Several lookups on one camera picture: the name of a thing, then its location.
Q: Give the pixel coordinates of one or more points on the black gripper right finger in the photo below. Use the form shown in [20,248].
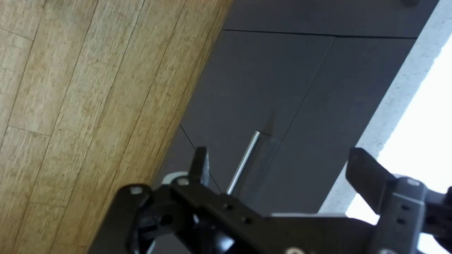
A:
[368,179]

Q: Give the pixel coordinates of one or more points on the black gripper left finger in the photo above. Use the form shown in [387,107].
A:
[200,166]

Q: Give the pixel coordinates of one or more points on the dark grey neighbouring cupboard door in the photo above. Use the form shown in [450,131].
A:
[320,16]

